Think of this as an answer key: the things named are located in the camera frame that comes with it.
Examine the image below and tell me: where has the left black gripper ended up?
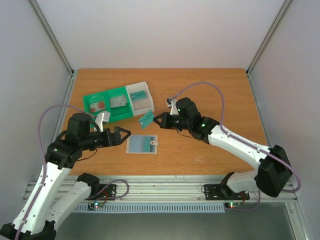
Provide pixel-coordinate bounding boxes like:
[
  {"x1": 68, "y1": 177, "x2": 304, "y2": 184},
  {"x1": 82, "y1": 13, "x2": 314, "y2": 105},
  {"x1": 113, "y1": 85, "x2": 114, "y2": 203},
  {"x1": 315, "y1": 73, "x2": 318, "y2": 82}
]
[{"x1": 81, "y1": 126, "x2": 132, "y2": 151}]

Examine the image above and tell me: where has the white card holder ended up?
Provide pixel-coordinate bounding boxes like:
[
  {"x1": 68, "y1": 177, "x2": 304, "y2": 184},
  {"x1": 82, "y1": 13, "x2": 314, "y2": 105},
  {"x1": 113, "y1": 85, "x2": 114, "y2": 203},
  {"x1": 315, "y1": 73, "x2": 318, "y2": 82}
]
[{"x1": 125, "y1": 135, "x2": 159, "y2": 155}]

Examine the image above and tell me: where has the white cherry-blossom card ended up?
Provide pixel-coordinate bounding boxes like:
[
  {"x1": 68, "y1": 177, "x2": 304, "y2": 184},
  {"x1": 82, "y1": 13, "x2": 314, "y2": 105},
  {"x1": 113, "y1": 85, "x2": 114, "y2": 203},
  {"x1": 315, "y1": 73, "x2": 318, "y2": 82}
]
[{"x1": 116, "y1": 96, "x2": 127, "y2": 107}]

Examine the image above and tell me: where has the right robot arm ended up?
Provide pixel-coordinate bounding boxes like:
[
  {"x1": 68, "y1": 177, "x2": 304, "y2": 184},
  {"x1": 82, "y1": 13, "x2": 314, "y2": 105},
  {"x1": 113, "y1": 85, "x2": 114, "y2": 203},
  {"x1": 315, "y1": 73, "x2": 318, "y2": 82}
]
[{"x1": 153, "y1": 97, "x2": 292, "y2": 199}]

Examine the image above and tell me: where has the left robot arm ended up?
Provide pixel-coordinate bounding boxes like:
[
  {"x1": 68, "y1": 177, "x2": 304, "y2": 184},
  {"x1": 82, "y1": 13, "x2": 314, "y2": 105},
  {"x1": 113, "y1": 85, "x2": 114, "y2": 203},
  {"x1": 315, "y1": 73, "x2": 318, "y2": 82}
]
[{"x1": 0, "y1": 112, "x2": 131, "y2": 240}]

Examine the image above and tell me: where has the grey card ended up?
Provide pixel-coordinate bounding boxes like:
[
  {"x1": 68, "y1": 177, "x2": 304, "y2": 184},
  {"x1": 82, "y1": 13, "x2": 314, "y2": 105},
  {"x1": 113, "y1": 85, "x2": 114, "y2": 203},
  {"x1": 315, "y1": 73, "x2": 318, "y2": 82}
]
[{"x1": 109, "y1": 95, "x2": 127, "y2": 108}]

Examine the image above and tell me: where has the red-patterned card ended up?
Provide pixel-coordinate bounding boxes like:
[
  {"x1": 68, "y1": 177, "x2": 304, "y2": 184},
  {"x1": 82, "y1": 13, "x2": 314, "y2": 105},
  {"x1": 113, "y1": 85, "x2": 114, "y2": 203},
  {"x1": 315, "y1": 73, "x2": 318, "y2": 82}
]
[{"x1": 89, "y1": 100, "x2": 106, "y2": 114}]

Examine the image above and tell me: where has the white translucent tray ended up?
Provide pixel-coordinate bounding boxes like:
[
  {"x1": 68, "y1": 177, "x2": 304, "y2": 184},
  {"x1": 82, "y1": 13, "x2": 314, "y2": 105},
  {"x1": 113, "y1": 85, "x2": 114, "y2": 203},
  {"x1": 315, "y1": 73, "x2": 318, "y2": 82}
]
[{"x1": 125, "y1": 81, "x2": 155, "y2": 117}]

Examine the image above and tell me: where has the green two-compartment tray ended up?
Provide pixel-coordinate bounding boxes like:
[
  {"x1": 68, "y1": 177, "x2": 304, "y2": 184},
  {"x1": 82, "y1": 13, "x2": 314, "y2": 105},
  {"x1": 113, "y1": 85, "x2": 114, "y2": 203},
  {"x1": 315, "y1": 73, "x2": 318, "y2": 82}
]
[{"x1": 82, "y1": 86, "x2": 133, "y2": 123}]

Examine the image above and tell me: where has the left circuit board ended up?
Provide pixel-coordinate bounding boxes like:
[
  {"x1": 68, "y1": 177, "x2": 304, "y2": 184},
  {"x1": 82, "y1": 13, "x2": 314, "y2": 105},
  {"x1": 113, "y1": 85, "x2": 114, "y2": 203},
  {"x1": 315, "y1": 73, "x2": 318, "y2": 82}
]
[{"x1": 87, "y1": 202, "x2": 104, "y2": 211}]

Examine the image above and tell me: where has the circuit board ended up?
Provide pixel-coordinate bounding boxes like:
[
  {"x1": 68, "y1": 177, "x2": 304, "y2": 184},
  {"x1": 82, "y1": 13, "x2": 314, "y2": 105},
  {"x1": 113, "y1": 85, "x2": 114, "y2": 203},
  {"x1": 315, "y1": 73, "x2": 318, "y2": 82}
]
[
  {"x1": 224, "y1": 202, "x2": 243, "y2": 209},
  {"x1": 87, "y1": 202, "x2": 104, "y2": 211}
]

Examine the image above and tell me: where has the right circuit board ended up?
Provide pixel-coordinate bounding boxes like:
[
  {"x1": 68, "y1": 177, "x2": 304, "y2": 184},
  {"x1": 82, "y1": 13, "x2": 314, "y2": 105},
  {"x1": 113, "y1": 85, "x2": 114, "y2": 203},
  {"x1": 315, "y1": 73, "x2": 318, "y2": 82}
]
[{"x1": 224, "y1": 202, "x2": 243, "y2": 209}]

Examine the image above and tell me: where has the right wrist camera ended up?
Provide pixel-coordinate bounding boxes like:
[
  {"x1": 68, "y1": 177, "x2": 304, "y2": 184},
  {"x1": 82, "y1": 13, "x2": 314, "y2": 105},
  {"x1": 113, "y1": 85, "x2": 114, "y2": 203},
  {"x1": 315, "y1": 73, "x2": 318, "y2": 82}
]
[{"x1": 166, "y1": 98, "x2": 179, "y2": 116}]

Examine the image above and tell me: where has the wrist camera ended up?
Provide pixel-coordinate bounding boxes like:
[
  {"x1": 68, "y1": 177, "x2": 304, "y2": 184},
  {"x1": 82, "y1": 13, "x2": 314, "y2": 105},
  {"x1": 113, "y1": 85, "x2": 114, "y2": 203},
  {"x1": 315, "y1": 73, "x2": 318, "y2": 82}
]
[
  {"x1": 94, "y1": 110, "x2": 111, "y2": 132},
  {"x1": 166, "y1": 98, "x2": 179, "y2": 116}
]

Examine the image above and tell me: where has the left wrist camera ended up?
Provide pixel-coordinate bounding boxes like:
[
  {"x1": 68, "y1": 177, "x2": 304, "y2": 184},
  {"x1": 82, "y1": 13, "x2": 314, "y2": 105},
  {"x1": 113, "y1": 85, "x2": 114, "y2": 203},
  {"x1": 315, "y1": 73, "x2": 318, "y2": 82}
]
[{"x1": 94, "y1": 110, "x2": 111, "y2": 132}]

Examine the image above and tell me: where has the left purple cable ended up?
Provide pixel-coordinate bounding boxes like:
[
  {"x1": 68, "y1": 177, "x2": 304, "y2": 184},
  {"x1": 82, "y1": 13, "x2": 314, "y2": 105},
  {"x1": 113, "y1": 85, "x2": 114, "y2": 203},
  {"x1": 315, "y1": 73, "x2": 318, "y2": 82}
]
[{"x1": 14, "y1": 104, "x2": 130, "y2": 240}]

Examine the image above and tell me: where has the purple cable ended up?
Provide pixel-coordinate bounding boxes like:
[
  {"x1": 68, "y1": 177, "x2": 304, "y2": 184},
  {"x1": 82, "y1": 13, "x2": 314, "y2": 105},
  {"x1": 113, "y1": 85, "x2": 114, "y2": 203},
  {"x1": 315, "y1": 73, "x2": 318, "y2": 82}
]
[
  {"x1": 14, "y1": 104, "x2": 130, "y2": 240},
  {"x1": 172, "y1": 81, "x2": 303, "y2": 211}
]

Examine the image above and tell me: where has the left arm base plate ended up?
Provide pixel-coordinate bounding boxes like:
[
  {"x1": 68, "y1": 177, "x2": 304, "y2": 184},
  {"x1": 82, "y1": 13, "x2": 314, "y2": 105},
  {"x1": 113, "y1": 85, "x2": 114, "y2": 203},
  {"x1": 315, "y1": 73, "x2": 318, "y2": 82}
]
[{"x1": 86, "y1": 184, "x2": 117, "y2": 201}]

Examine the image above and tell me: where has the aluminium front rail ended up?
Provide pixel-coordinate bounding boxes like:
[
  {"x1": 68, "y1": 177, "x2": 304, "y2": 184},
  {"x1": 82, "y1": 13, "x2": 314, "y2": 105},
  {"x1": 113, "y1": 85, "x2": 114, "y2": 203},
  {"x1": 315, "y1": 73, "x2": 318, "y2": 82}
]
[{"x1": 23, "y1": 174, "x2": 298, "y2": 203}]

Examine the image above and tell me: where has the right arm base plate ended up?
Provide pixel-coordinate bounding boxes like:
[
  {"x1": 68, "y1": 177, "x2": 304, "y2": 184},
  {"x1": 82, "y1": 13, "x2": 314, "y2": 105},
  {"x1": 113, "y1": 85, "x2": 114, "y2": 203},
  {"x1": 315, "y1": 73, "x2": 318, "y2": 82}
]
[{"x1": 201, "y1": 184, "x2": 250, "y2": 201}]

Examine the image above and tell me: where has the slotted cable duct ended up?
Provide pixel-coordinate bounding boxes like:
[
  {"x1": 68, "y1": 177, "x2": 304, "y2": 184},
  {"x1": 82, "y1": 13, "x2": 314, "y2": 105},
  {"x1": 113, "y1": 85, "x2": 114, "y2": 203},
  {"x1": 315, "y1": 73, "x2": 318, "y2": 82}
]
[{"x1": 73, "y1": 202, "x2": 225, "y2": 214}]

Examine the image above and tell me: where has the left aluminium frame post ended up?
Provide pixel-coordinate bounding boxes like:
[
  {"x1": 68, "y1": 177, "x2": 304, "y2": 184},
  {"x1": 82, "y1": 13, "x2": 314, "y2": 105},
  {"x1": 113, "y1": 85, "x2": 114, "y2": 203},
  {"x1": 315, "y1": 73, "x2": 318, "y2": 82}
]
[{"x1": 27, "y1": 0, "x2": 74, "y2": 77}]

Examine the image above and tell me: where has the aluminium frame post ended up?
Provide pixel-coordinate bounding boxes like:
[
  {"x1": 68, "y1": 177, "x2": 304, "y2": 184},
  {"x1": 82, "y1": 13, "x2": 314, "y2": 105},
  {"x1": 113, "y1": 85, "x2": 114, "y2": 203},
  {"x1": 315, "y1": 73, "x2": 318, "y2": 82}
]
[
  {"x1": 27, "y1": 0, "x2": 74, "y2": 77},
  {"x1": 245, "y1": 0, "x2": 293, "y2": 78}
]

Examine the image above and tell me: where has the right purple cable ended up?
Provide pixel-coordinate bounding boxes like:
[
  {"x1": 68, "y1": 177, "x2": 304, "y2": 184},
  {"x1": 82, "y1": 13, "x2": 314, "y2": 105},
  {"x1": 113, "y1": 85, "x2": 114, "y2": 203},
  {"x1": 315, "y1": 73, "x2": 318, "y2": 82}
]
[{"x1": 172, "y1": 81, "x2": 303, "y2": 211}]

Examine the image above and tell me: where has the right aluminium frame post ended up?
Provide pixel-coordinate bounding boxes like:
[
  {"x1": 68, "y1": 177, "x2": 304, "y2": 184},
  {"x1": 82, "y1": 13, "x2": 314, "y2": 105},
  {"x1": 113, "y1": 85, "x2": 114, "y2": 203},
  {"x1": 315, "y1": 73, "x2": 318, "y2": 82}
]
[{"x1": 245, "y1": 0, "x2": 293, "y2": 78}]

